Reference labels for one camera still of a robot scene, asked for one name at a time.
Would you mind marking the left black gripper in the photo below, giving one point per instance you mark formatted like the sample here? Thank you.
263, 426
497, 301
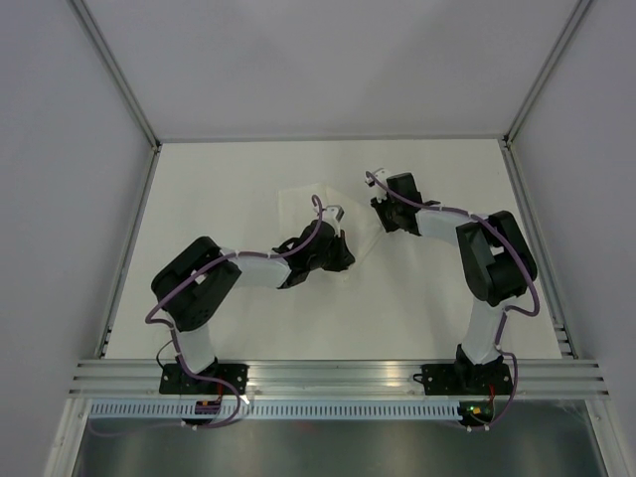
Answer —
345, 257

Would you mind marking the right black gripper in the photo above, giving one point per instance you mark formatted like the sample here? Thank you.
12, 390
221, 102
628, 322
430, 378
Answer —
379, 207

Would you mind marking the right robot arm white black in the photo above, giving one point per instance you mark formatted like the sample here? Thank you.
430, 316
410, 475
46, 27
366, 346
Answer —
498, 267

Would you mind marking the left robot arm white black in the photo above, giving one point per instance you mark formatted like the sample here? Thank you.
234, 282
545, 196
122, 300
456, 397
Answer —
193, 286

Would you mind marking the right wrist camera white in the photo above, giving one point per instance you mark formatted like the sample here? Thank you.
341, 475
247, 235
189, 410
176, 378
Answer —
376, 178

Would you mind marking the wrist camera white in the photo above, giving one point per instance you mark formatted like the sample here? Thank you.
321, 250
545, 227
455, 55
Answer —
376, 178
333, 215

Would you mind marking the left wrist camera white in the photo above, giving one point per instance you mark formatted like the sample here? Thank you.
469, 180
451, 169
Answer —
333, 215

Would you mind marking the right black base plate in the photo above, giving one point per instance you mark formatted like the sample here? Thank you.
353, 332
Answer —
465, 380

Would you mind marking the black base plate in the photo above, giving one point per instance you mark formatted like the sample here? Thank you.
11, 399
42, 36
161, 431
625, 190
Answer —
465, 380
175, 382

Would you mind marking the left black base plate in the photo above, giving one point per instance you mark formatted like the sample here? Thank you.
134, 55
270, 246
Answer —
175, 382

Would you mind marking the right side aluminium rail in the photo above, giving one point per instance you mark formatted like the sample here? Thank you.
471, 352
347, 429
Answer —
537, 246

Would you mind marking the aluminium rail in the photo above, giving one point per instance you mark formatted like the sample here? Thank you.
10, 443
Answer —
132, 230
534, 379
537, 246

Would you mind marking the left side aluminium rail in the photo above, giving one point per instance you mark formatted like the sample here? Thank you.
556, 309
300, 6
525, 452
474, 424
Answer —
132, 230

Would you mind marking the aluminium front rail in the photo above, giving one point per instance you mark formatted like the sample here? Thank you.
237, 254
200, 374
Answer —
534, 379

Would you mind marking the right aluminium frame post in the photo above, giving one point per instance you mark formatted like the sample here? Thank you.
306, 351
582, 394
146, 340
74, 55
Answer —
563, 40

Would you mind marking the aluminium frame post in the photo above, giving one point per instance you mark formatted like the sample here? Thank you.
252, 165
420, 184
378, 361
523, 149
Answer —
563, 40
115, 72

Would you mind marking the white slotted cable duct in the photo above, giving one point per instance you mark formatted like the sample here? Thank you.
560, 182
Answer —
278, 409

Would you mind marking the left aluminium frame post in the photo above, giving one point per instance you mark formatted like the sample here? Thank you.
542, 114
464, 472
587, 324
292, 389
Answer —
115, 72

